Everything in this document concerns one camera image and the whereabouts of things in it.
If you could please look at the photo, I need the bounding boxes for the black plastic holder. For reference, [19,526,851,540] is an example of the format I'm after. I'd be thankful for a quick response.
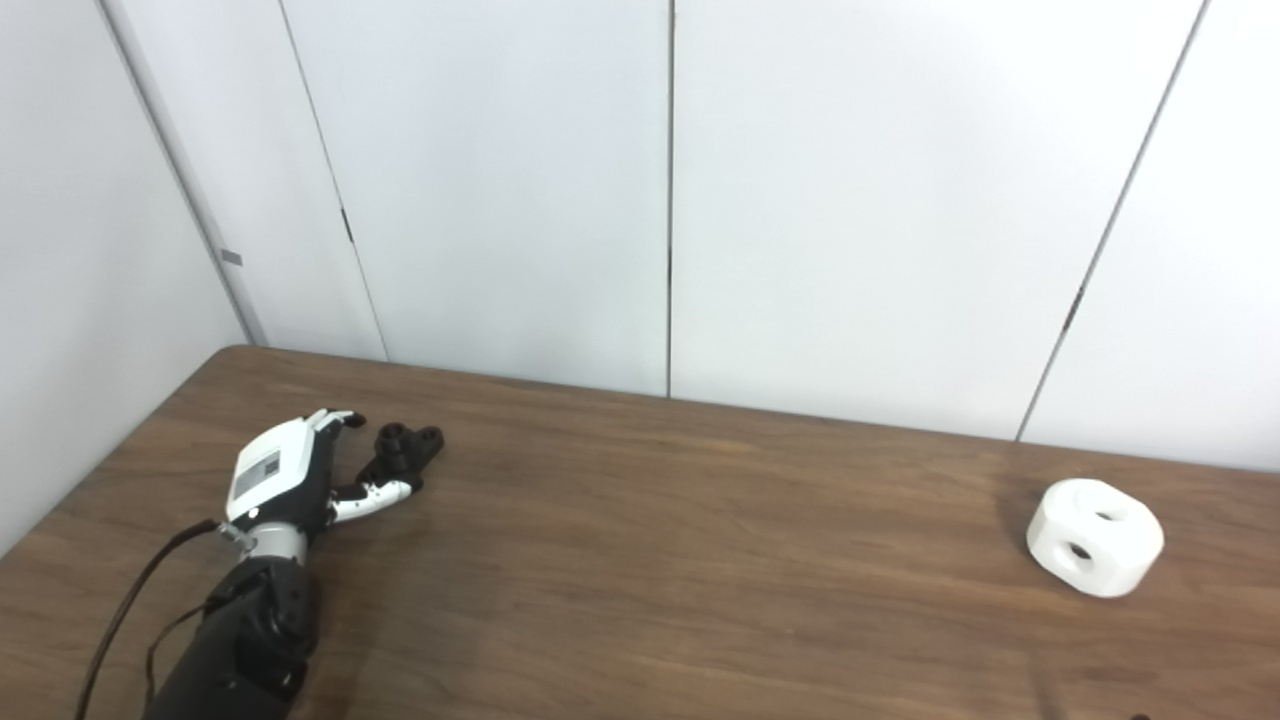
[355,423,445,491]

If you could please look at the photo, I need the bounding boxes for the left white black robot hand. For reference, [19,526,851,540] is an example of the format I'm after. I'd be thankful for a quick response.
[218,408,423,551]

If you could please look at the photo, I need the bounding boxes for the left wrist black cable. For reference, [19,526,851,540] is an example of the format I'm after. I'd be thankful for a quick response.
[75,519,236,720]

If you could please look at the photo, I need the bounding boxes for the round white plastic piece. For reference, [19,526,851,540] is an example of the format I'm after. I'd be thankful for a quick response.
[1026,478,1165,599]

